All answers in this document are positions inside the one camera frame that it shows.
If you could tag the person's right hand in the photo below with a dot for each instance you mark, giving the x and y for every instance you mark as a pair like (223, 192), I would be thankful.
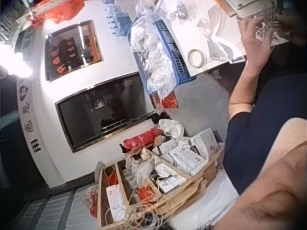
(284, 25)

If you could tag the person's left hand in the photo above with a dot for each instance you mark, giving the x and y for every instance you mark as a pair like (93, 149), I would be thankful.
(255, 42)

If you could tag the person's left fingers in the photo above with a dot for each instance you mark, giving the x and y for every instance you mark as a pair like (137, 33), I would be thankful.
(250, 22)

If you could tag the white lace piece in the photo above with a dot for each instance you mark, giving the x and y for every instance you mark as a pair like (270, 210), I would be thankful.
(265, 28)

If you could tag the grey metal machine base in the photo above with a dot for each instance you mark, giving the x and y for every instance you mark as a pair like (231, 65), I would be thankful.
(247, 6)

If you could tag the brown wooden board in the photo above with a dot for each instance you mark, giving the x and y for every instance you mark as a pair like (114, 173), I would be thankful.
(226, 7)

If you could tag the large printed paper sheet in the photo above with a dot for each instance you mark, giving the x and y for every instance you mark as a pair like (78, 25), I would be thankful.
(211, 36)

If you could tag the roll of clear tape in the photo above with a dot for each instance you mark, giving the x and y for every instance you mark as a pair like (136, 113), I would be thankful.
(191, 60)

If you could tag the pile of small metal parts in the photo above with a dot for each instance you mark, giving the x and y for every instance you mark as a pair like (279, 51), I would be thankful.
(178, 12)

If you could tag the blue plastic crate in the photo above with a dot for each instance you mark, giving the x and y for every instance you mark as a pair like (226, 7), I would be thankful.
(175, 52)

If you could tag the heap of clear plastic bags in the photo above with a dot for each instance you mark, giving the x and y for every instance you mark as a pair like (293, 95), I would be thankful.
(153, 55)

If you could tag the red printed packet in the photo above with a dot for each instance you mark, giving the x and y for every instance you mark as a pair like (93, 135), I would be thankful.
(169, 100)

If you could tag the white printed carton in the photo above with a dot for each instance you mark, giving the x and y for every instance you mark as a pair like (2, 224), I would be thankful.
(205, 141)

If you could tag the crumpled white plastic bag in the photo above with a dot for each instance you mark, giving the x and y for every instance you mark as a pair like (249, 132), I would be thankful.
(171, 128)

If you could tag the pack of water bottles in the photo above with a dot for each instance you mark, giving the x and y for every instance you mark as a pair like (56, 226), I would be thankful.
(117, 19)

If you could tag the black cloth bundle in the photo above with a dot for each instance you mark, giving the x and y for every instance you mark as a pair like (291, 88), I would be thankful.
(157, 118)

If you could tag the red wrapped roll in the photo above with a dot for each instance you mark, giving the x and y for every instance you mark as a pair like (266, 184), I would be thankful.
(141, 140)

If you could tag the white cloth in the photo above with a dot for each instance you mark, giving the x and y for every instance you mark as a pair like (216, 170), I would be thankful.
(208, 203)

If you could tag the divided cardboard box of goods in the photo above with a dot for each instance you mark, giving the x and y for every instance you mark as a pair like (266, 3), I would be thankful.
(153, 182)

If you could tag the red plastic bag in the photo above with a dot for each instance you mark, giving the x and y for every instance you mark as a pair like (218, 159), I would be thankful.
(61, 9)

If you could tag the bright lamp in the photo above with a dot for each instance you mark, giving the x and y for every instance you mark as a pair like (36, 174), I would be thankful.
(14, 61)

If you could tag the large framed wall window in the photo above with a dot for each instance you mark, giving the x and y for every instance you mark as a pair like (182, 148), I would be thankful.
(105, 110)

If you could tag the small framed wall window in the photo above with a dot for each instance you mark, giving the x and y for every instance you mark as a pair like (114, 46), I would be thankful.
(72, 50)

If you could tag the white wall banner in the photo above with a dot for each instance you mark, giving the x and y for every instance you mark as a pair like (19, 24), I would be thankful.
(27, 115)

